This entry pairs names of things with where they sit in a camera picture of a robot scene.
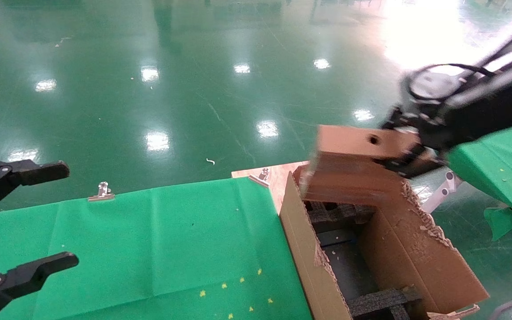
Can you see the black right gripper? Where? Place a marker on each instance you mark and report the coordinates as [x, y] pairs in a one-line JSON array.
[[474, 120]]

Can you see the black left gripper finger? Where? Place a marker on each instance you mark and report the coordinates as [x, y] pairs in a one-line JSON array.
[[38, 172], [29, 275]]

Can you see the small cardboard box with hole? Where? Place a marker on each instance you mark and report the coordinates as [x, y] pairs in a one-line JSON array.
[[349, 142]]

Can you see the large open cardboard carton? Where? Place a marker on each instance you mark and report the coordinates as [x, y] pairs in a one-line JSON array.
[[425, 266]]

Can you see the white table leg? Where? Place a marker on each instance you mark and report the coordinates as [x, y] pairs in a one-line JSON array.
[[440, 193]]

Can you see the silver binder clip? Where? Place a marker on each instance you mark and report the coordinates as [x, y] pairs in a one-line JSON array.
[[102, 195], [259, 179]]

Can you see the black foam insert block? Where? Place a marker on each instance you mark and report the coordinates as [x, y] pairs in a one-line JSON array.
[[380, 303], [336, 212]]

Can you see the large green tablecloth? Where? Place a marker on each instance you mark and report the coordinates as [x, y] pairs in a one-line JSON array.
[[149, 249]]

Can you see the black foam bottom liner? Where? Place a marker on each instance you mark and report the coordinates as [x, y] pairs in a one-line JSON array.
[[349, 271]]

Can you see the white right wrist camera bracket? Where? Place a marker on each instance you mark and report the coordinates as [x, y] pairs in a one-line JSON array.
[[436, 84]]

